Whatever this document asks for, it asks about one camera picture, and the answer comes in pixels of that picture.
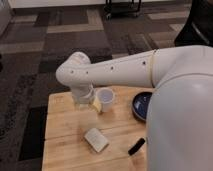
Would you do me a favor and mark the dark blue bowl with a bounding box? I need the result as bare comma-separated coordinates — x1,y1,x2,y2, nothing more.
132,92,152,121

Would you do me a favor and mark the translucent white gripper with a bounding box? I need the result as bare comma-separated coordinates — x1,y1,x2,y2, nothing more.
72,88,100,112

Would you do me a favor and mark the white rectangular sponge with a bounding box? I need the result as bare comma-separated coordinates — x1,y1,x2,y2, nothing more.
84,128,109,153

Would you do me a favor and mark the black office chair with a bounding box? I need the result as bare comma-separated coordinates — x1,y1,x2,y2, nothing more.
174,0,213,47

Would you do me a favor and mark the white ceramic cup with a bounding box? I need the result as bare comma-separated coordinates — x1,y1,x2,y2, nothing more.
96,87,115,112

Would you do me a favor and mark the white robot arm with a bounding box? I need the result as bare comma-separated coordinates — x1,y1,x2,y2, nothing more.
56,45,213,171

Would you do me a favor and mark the black wheeled cart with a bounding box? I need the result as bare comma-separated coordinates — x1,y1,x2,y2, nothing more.
104,0,142,19

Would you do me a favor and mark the black eraser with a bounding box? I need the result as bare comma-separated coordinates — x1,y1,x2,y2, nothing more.
128,138,146,156

